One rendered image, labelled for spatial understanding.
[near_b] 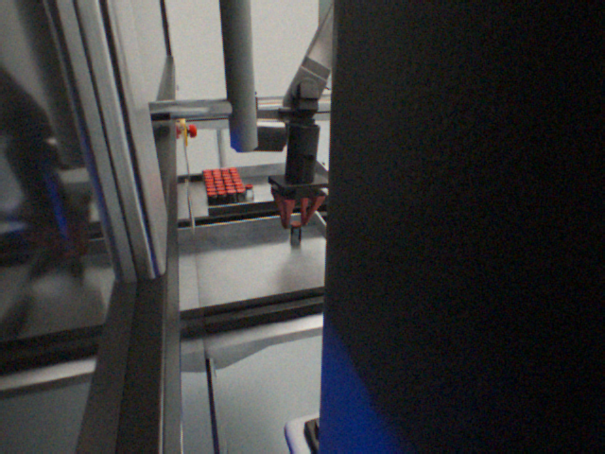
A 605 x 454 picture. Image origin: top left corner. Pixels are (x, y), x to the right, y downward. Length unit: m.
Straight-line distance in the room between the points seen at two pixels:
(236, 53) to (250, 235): 0.54
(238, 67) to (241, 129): 0.05
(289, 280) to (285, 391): 1.01
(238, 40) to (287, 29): 2.19
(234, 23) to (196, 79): 2.13
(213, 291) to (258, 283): 0.08
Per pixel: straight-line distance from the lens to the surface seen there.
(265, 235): 0.83
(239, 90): 0.35
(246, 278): 0.70
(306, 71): 0.74
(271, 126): 0.69
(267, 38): 2.50
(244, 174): 1.15
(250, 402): 1.64
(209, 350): 0.59
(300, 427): 0.59
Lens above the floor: 1.29
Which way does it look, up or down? 28 degrees down
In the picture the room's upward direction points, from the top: straight up
